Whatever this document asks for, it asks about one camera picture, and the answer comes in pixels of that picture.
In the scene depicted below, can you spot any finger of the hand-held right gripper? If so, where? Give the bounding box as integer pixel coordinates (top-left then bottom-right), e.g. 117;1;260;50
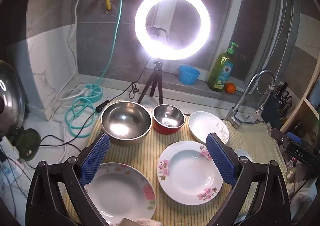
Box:
271;128;292;145

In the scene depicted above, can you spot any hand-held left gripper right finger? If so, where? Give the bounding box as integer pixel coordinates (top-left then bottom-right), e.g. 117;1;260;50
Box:
206;132;293;226

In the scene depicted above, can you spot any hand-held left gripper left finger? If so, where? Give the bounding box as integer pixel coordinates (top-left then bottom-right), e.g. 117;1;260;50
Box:
25;132;110;226

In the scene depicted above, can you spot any white plate pink blossom print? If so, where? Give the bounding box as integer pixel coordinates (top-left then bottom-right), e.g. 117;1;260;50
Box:
157;140;224;206

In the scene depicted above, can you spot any white plate grey sprig print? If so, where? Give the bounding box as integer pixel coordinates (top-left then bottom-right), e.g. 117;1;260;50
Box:
188;112;230;144

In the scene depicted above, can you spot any large steel bowl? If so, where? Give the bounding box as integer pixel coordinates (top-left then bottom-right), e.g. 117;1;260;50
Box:
100;101;152;146

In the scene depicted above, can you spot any person's right hand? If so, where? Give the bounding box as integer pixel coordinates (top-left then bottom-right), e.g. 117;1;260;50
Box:
285;158;319;208

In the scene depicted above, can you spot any black knife block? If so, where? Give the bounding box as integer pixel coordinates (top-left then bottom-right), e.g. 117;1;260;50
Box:
265;82;293;123

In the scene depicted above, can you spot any wooden shelf unit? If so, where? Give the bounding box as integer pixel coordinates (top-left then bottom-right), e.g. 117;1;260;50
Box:
279;61;320;146

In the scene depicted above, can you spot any white plate pink rose print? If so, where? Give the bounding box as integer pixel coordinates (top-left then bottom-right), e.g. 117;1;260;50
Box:
84;162;157;225

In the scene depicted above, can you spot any chrome faucet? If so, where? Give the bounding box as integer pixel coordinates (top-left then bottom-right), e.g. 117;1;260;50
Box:
224;69;276;129

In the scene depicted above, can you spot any yellow striped mat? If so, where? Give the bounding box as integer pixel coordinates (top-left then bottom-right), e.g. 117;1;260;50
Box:
64;100;288;226

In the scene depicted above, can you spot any round teal power strip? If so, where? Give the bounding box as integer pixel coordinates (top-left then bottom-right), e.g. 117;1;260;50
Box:
79;84;103;103

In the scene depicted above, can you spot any orange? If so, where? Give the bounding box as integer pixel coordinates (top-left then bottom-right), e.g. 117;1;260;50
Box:
224;82;237;94

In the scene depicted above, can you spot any red steel bowl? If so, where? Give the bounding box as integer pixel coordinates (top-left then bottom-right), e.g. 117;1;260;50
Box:
152;104;185;134

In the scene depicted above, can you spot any dark green round object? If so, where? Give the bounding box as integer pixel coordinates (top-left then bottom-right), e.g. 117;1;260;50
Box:
14;128;42;161

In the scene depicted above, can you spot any green dish soap bottle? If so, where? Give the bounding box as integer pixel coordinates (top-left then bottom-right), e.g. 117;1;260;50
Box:
207;42;239;92

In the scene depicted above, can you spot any blue plastic bowl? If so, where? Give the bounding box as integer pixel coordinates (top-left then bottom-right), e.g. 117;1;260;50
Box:
178;65;201;85

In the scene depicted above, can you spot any steel pot lid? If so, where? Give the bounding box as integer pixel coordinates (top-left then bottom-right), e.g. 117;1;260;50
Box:
0;60;27;133

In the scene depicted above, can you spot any black tripod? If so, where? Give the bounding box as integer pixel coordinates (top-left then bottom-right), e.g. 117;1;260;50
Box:
137;60;165;104

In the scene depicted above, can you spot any black cable with switch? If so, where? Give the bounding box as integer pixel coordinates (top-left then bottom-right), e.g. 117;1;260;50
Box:
25;61;150;166

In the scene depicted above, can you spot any teal cable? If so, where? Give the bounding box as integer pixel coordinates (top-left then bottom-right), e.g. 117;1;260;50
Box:
65;0;130;138

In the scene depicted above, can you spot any white cable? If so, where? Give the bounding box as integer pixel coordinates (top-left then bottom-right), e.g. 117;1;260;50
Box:
54;0;88;116

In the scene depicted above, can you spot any ring light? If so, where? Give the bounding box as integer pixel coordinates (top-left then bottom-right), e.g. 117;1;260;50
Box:
134;0;211;60

